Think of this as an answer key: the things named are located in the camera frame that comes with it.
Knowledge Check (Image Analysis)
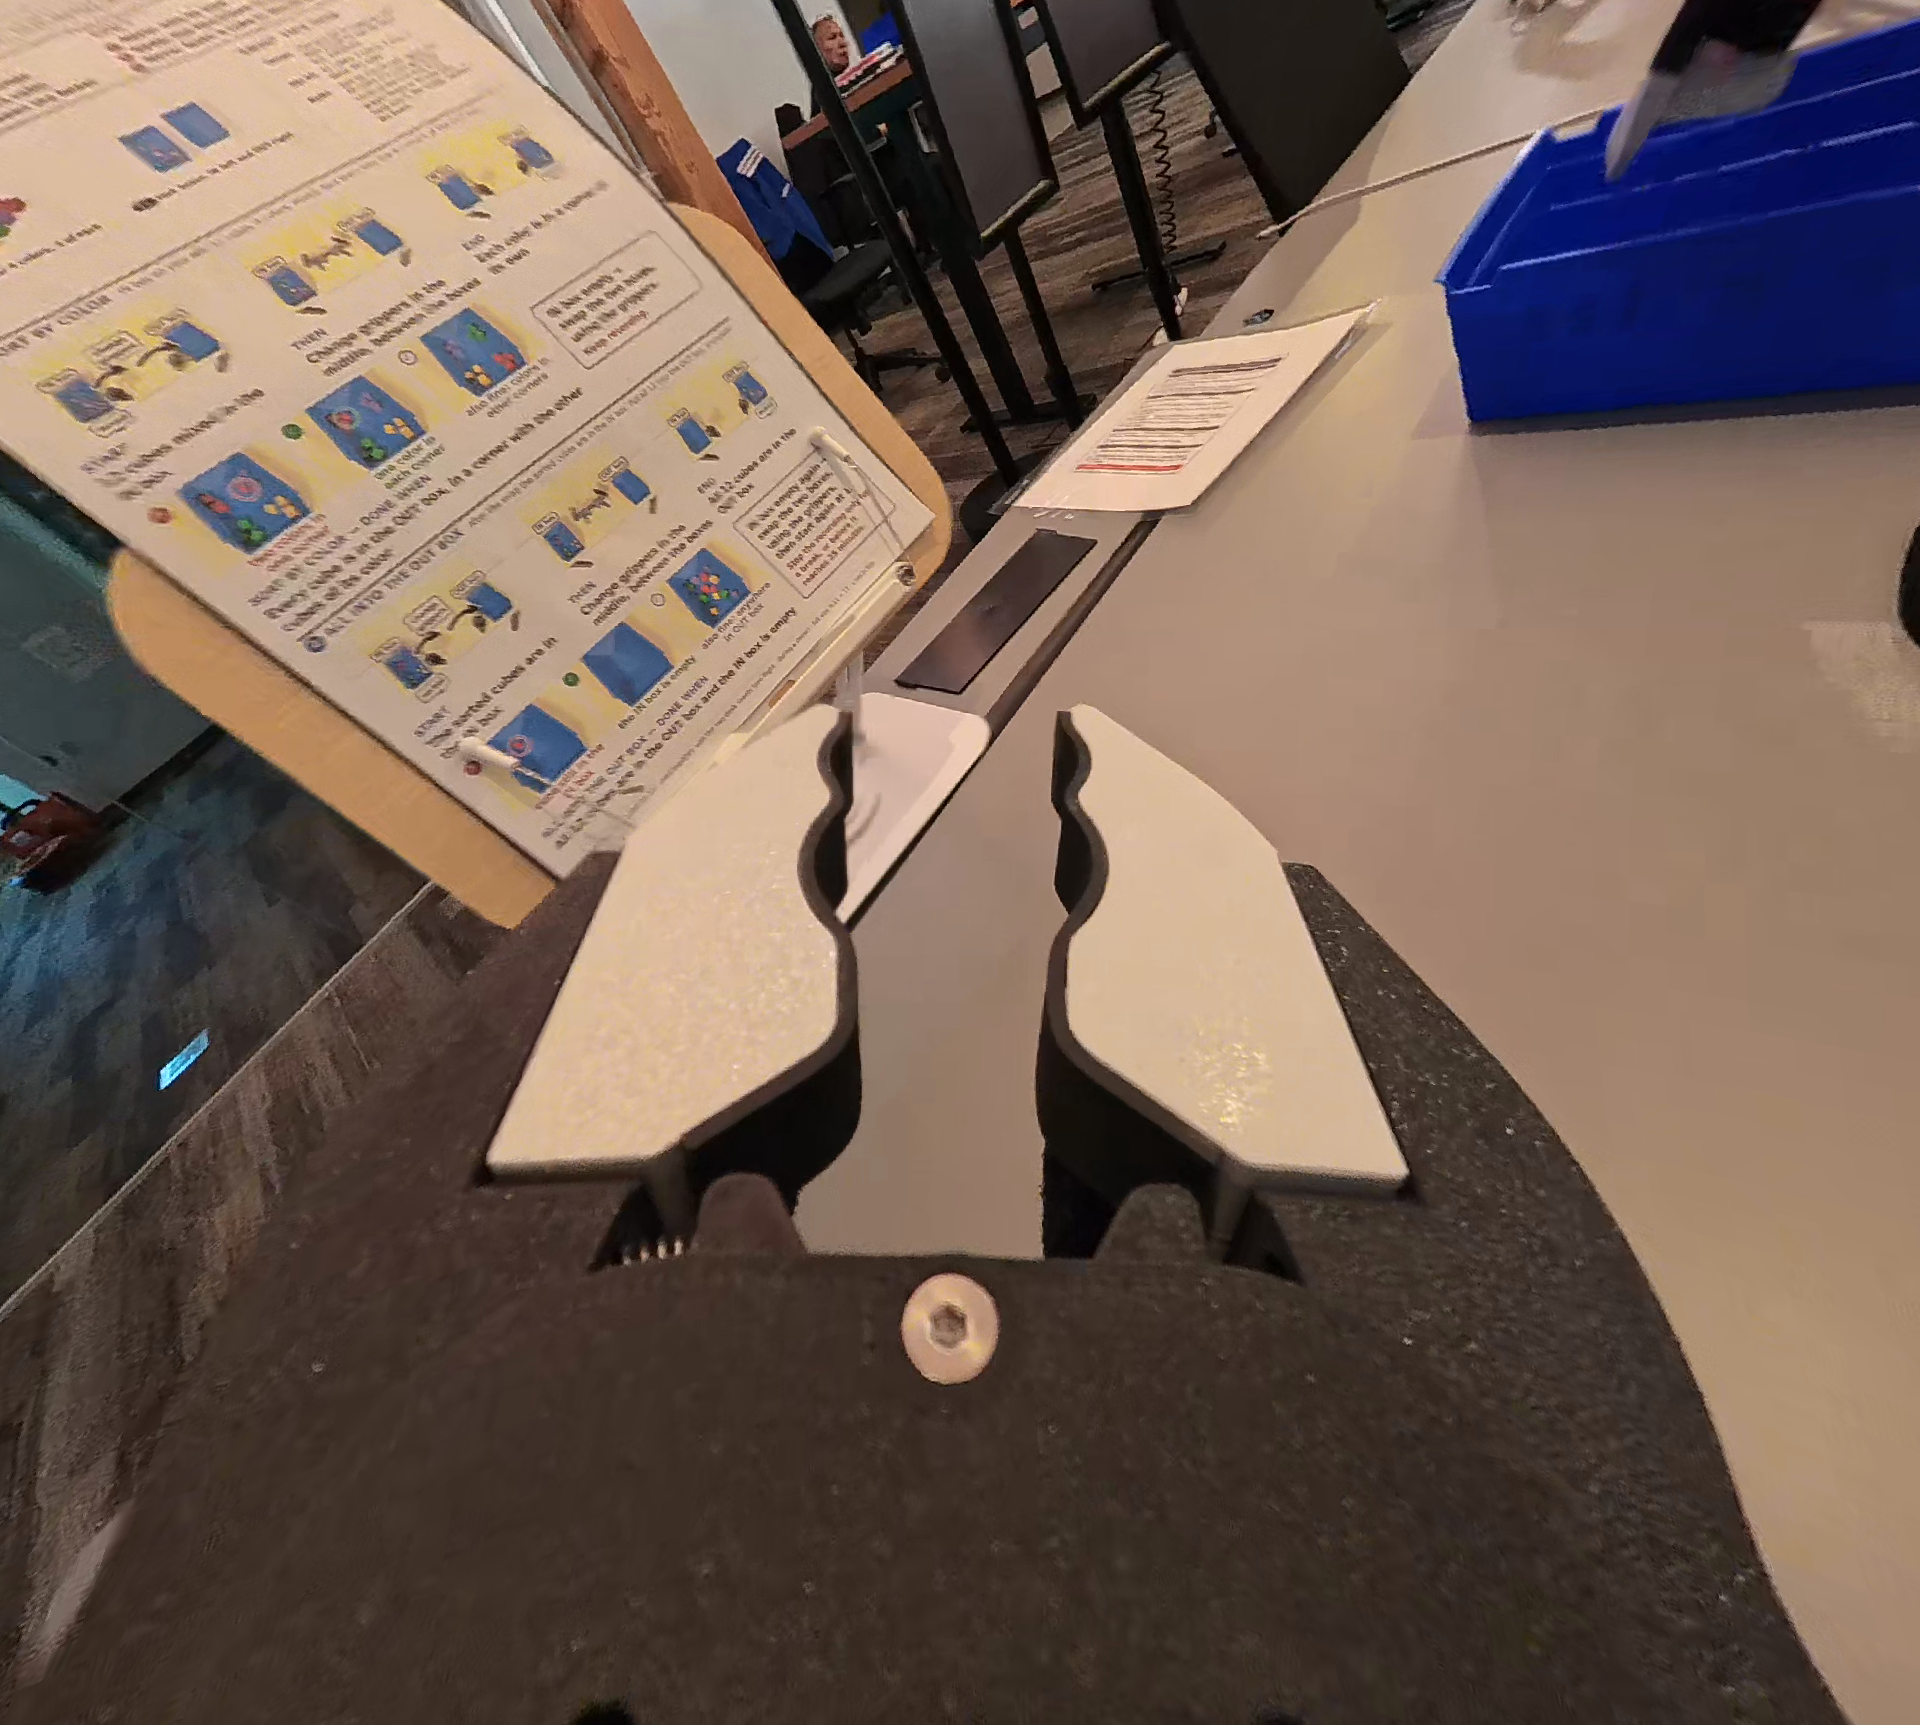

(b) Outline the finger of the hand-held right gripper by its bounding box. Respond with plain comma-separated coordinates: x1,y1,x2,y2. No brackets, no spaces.
1604,46,1798,181

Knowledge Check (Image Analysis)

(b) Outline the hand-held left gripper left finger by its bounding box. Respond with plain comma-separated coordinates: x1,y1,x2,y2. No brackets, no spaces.
484,701,867,1253

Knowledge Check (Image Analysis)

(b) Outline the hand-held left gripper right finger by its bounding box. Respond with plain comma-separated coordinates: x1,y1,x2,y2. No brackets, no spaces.
1036,706,1417,1253

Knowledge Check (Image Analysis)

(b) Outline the blue plastic bin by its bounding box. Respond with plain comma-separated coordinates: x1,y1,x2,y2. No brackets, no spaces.
1435,21,1920,425

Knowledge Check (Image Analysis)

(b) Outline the white stand base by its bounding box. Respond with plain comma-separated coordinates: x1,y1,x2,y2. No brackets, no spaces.
833,691,992,926

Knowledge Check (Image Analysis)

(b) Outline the black desk inlay plate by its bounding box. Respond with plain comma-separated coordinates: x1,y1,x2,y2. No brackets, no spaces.
896,527,1100,691

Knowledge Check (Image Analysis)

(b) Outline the wooden display board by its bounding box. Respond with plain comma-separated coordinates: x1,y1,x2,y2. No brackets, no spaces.
109,202,956,931

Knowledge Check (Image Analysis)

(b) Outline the paper in plastic sleeve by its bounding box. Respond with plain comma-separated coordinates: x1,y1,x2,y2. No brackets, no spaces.
1012,305,1383,515

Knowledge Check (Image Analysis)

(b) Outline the red floor machine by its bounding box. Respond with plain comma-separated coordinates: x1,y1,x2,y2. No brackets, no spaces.
0,786,96,890

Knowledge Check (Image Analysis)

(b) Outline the printed instruction sheet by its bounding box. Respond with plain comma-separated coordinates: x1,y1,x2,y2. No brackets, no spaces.
0,0,933,878

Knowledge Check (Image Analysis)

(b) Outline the blue jacket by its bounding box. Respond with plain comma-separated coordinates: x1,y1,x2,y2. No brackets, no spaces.
719,139,833,265

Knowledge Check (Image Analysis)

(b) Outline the black pole with round disc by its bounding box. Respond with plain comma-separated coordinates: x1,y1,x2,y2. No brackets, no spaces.
673,0,1036,543

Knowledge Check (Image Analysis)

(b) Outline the wooden column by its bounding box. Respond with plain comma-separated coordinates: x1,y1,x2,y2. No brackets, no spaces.
413,0,770,257

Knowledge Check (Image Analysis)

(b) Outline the thin grey cable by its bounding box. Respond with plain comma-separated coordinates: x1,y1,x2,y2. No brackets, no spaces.
1257,113,1607,239

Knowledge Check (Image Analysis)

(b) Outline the white pin on wire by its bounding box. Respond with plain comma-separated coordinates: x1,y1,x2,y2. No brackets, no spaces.
457,739,647,803
810,431,907,585

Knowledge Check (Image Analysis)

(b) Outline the black coiled cable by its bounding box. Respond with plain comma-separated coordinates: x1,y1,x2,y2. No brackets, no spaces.
1148,45,1187,213

